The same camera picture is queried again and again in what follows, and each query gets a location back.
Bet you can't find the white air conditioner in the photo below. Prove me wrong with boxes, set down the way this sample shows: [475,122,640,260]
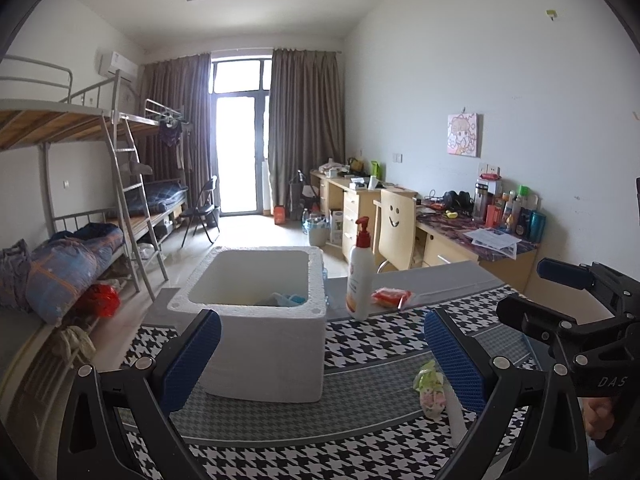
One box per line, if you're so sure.
[96,49,138,82]

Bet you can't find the wide brown curtain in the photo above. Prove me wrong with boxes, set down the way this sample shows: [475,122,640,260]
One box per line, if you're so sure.
[269,47,347,211]

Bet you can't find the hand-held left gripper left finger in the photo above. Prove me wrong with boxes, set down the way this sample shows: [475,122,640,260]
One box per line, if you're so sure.
[56,308,223,480]

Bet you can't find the small metal bunk bed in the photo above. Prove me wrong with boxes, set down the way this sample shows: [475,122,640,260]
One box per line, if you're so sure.
[115,99,221,231]

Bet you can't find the wooden smiley face chair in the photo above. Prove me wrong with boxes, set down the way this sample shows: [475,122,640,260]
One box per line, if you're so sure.
[376,189,418,273]

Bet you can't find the large metal bunk bed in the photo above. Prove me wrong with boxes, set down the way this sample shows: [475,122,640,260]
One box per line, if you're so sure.
[0,55,171,311]

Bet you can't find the houndstooth blanket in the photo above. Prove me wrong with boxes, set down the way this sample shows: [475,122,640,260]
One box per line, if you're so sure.
[115,260,601,480]

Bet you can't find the printed paper sheets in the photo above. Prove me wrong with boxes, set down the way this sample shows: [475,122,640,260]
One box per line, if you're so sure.
[462,227,522,260]

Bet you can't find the beige crumpled cloth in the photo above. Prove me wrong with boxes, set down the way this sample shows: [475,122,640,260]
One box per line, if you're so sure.
[52,325,96,361]

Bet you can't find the person's right hand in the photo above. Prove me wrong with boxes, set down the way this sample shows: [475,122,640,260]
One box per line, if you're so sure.
[582,395,618,443]

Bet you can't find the row of toiletry bottles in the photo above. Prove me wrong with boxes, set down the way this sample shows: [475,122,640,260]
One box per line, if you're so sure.
[472,174,547,242]

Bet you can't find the glass balcony door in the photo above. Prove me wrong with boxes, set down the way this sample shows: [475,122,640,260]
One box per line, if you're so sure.
[211,59,273,217]

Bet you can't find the blue plaid mattress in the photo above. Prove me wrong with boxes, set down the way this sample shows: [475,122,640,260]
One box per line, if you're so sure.
[122,180,190,213]

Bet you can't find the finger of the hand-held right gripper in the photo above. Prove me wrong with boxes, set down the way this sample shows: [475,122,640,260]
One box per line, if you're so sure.
[536,257,602,292]
[496,293,629,357]

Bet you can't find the white pump lotion bottle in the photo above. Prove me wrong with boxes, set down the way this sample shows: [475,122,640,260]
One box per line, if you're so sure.
[346,216,376,322]

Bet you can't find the pink cartoon wall picture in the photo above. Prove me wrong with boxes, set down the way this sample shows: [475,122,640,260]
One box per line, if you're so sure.
[447,112,479,158]

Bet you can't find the blue face mask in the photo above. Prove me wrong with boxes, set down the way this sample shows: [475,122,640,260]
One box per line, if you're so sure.
[257,291,307,307]

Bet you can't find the white foam box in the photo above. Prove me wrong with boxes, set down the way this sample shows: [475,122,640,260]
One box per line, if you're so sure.
[166,245,328,403]

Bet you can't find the cluttered wooden desk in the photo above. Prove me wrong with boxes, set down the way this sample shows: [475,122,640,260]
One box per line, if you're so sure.
[310,170,418,261]

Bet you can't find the wooden desk patterned cover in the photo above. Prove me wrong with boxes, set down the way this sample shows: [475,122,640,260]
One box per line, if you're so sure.
[372,197,538,293]

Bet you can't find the narrow brown curtain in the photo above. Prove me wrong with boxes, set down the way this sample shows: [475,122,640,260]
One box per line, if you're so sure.
[140,52,213,211]

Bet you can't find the black trolley bag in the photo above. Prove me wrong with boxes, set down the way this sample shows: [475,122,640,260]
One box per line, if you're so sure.
[290,170,321,211]

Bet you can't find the blue plaid bedding bundle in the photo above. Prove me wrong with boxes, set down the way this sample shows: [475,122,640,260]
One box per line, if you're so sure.
[0,222,126,326]

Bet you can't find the red snack packet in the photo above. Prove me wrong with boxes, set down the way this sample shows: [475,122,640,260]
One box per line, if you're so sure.
[371,287,415,309]

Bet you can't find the dark hanging clothes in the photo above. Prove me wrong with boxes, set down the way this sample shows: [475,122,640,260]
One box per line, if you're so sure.
[157,120,193,171]

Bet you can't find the green pink soft toy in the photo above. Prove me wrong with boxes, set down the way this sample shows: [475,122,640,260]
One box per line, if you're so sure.
[413,360,446,421]

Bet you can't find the grey trash bin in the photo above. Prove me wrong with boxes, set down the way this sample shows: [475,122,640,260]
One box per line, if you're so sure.
[304,215,330,247]

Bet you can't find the red plastic bag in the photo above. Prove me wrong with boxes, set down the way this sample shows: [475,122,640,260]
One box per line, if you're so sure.
[75,284,122,318]

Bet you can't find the black headphones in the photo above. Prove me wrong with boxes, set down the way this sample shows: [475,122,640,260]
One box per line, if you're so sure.
[442,190,473,210]

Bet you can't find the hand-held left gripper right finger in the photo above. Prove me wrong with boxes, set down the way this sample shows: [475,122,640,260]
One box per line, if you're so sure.
[423,307,593,480]

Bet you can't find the black folding chair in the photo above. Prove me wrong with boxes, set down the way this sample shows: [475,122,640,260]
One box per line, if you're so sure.
[179,176,221,247]

